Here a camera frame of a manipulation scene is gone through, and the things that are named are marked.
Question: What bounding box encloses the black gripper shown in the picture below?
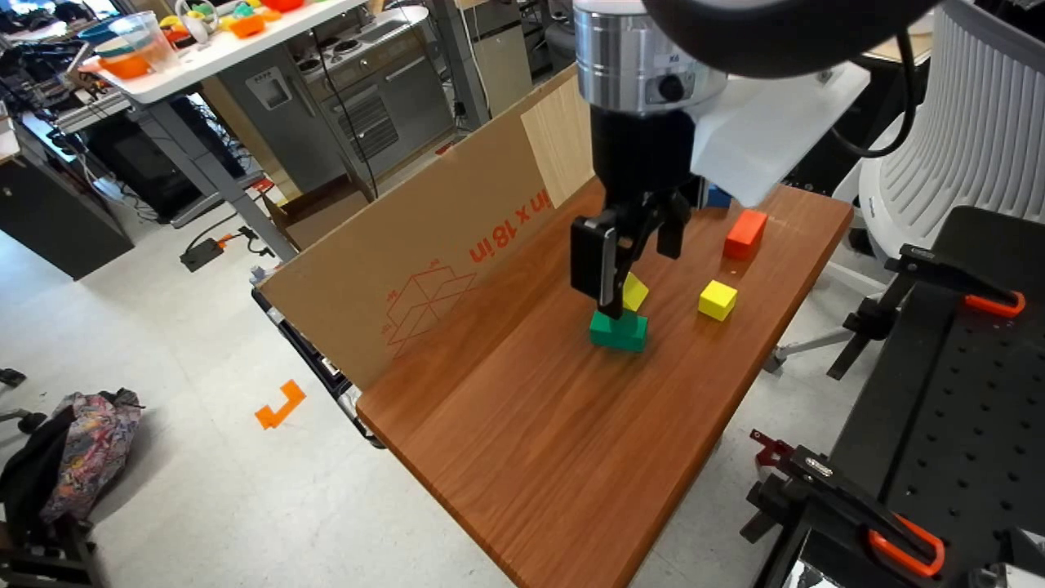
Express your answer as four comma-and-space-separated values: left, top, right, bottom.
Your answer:
570, 105, 698, 321

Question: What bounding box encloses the green rectangular block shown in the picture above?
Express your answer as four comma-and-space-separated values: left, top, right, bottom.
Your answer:
588, 305, 652, 354

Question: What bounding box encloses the yellow cube block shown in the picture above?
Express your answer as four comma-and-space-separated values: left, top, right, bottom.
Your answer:
696, 276, 743, 325

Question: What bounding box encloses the orange rectangular block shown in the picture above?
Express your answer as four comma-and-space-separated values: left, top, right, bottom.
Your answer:
723, 206, 771, 264

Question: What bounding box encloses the brown cardboard board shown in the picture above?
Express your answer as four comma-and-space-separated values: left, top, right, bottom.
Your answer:
258, 63, 607, 395

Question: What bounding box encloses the grey metal cabinet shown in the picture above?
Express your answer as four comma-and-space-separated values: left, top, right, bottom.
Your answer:
291, 2, 463, 206

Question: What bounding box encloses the white ribbed office chair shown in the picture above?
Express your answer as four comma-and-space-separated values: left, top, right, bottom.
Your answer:
689, 0, 1045, 377

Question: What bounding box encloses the black perforated metal table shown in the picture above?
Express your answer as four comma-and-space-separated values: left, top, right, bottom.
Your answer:
747, 206, 1045, 588

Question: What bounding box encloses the orange floor tape marker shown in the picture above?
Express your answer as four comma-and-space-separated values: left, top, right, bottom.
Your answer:
251, 374, 312, 435

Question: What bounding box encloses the black orange power adapter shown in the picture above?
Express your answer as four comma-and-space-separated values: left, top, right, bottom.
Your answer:
178, 232, 262, 276

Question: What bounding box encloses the small orange bowl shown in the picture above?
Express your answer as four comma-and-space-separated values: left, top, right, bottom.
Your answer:
225, 7, 272, 42

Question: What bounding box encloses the white folding table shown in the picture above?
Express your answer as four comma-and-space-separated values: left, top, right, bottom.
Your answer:
63, 0, 434, 264

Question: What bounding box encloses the clear plastic bowl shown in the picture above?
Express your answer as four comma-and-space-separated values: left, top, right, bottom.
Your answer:
102, 10, 179, 82

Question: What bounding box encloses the colourful patterned backpack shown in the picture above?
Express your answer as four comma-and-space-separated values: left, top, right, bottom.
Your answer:
35, 386, 149, 528

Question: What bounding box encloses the black low cabinet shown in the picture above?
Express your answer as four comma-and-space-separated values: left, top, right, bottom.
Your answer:
0, 108, 140, 285

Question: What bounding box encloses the black bag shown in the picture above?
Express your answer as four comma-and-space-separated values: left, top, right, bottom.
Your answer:
0, 406, 84, 588

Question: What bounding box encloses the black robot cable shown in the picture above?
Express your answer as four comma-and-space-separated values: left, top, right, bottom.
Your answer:
830, 29, 924, 163

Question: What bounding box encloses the orange handled black clamp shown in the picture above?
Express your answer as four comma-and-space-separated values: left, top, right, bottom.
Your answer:
745, 424, 949, 585
825, 242, 1029, 381

